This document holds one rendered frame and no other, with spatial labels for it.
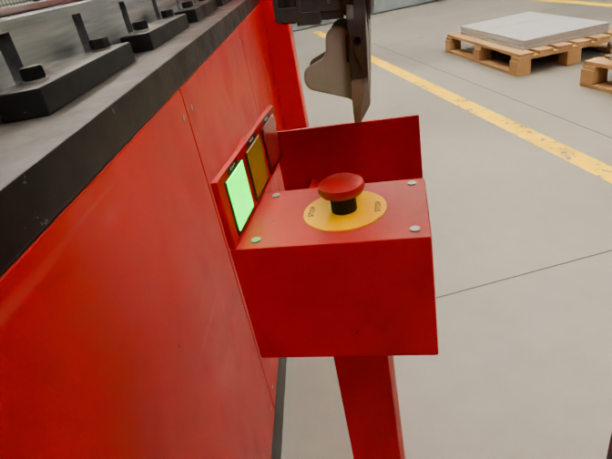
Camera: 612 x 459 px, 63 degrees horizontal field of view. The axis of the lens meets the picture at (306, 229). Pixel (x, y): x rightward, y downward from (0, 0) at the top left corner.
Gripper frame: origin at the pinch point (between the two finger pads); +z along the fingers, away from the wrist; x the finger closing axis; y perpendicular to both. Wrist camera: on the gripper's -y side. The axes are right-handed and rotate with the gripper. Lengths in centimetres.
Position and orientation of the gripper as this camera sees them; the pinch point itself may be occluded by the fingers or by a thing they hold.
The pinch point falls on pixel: (365, 107)
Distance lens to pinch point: 49.6
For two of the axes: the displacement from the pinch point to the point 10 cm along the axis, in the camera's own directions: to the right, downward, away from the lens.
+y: -9.8, 0.0, 1.8
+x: -1.5, 5.1, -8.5
